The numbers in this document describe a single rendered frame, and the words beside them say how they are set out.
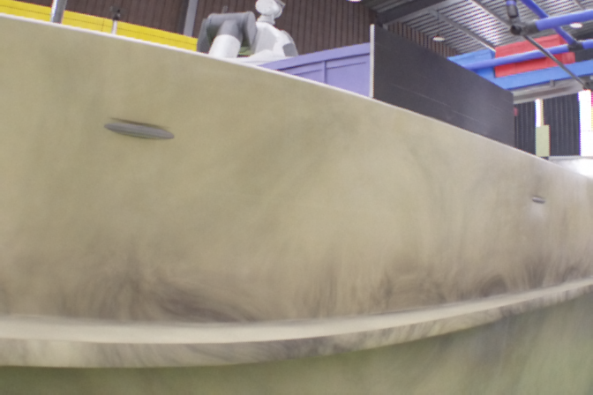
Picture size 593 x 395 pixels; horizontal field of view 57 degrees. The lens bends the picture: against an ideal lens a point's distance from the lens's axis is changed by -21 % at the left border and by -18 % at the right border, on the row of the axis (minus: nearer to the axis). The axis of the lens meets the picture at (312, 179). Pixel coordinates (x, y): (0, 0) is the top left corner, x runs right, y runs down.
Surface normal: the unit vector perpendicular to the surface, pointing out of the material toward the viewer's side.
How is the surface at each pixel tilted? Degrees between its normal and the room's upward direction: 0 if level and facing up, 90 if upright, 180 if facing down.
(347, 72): 92
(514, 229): 90
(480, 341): 90
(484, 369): 90
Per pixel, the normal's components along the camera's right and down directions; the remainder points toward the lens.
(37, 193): 0.72, -0.03
